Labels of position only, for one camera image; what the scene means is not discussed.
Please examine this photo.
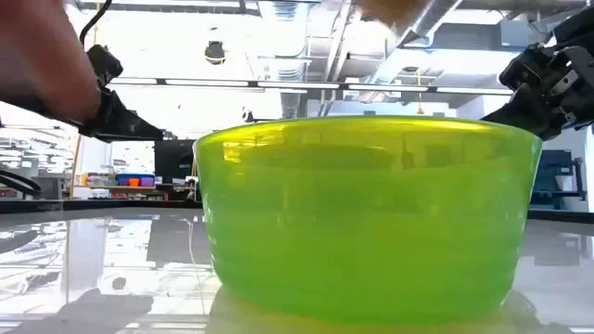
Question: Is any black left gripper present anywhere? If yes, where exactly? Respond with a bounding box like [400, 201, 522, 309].
[77, 44, 165, 144]

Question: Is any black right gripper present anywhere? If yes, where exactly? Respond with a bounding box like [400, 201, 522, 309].
[481, 40, 594, 142]

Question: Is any person's forearm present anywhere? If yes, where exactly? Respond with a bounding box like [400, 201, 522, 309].
[0, 0, 102, 126]

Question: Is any yellow vertical pole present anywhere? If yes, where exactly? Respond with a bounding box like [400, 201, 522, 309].
[69, 133, 84, 199]

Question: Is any blue equipment cart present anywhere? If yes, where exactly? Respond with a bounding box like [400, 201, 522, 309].
[530, 148, 587, 211]

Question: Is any black ceiling dome fixture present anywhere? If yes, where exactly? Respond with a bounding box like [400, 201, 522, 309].
[203, 40, 227, 66]

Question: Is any person's hand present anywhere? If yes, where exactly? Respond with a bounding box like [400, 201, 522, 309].
[355, 0, 431, 27]

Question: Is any long ceiling light strip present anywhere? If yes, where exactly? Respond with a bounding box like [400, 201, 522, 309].
[107, 76, 515, 96]

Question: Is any translucent green plastic bowl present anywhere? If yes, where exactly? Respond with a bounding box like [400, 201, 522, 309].
[192, 114, 544, 326]

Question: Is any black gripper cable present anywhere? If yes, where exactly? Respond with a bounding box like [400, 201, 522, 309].
[78, 0, 114, 47]

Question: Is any black looped cable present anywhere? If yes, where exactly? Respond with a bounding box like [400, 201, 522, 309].
[0, 168, 43, 199]

